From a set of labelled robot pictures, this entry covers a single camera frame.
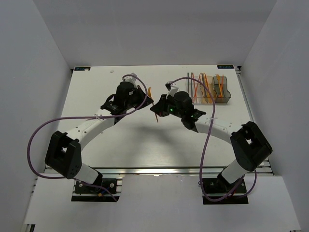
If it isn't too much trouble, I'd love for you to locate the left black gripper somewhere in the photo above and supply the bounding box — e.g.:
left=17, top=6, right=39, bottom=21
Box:
left=125, top=86, right=154, bottom=111

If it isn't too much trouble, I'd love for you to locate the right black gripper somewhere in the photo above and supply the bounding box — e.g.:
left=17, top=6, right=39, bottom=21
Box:
left=151, top=94, right=184, bottom=119

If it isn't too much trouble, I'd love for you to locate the red chopstick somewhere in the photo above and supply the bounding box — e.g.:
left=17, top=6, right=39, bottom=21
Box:
left=194, top=74, right=201, bottom=98

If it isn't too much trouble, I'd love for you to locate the dark blue chopstick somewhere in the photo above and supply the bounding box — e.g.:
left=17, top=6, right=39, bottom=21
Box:
left=187, top=72, right=192, bottom=97

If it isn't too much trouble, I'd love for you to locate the red plastic knife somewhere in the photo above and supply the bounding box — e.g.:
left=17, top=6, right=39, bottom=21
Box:
left=204, top=73, right=212, bottom=103

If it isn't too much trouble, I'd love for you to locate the red plastic fork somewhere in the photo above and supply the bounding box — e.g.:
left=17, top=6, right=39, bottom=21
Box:
left=207, top=77, right=216, bottom=99

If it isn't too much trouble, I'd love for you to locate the orange plastic fork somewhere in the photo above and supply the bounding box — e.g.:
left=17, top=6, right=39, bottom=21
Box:
left=216, top=74, right=224, bottom=97

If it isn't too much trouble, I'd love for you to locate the dark grey chopstick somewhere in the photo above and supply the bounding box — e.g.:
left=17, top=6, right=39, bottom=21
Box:
left=191, top=72, right=195, bottom=98

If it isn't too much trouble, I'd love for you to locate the orange plastic knife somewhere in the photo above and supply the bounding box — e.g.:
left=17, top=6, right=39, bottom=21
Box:
left=204, top=73, right=210, bottom=98

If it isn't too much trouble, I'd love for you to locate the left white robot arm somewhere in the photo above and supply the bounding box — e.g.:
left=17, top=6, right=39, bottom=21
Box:
left=45, top=81, right=154, bottom=193

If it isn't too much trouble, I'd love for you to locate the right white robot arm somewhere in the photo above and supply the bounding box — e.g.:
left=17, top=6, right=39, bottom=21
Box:
left=150, top=91, right=273, bottom=193

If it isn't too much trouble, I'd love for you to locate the clear plastic container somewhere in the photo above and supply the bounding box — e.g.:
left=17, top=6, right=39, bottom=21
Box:
left=185, top=72, right=203, bottom=105

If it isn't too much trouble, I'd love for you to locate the orange plastic container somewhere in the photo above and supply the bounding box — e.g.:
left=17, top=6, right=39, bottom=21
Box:
left=201, top=73, right=214, bottom=104

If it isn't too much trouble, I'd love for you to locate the grey plastic container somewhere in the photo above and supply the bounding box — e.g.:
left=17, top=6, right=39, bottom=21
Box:
left=213, top=74, right=231, bottom=104

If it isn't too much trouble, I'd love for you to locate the left blue table label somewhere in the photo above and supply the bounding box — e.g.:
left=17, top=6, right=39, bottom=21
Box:
left=74, top=67, right=91, bottom=71

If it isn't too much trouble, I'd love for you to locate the blue table label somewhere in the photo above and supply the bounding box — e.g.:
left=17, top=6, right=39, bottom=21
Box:
left=74, top=67, right=91, bottom=71
left=217, top=65, right=234, bottom=69

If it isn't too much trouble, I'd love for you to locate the right blue table label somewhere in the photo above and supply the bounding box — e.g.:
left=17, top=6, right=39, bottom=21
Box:
left=217, top=65, right=234, bottom=69

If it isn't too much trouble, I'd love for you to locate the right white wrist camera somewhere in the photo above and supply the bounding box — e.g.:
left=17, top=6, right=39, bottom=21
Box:
left=165, top=82, right=179, bottom=99

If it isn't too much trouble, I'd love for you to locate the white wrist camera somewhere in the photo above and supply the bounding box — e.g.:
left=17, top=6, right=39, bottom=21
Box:
left=165, top=82, right=179, bottom=99
left=122, top=73, right=138, bottom=88

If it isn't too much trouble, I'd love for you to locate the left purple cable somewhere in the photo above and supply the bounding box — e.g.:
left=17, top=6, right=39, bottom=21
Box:
left=27, top=74, right=148, bottom=203

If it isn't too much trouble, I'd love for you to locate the purple cable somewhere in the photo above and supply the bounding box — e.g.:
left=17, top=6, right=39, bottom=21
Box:
left=166, top=77, right=257, bottom=202
left=27, top=74, right=148, bottom=203

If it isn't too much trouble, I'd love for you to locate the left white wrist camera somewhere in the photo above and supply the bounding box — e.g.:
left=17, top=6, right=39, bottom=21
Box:
left=122, top=73, right=138, bottom=88

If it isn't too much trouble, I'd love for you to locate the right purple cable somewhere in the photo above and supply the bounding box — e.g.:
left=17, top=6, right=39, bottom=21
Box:
left=166, top=77, right=257, bottom=202

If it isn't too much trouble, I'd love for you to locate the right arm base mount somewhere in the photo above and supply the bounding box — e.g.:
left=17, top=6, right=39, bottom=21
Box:
left=202, top=178, right=249, bottom=205

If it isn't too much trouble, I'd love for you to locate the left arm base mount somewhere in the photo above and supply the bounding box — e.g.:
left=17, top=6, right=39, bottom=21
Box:
left=71, top=174, right=123, bottom=203

